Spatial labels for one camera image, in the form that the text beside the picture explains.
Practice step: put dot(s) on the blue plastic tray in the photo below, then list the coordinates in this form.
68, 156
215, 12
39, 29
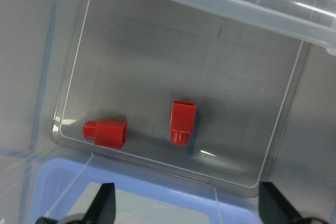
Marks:
63, 187

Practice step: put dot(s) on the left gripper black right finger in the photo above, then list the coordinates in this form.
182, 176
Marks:
273, 207

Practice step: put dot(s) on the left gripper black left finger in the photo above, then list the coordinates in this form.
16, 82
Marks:
101, 210

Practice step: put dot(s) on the red block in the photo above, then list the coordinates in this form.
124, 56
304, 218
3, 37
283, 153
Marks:
106, 132
182, 122

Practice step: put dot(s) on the clear plastic storage box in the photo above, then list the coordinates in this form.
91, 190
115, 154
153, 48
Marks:
265, 101

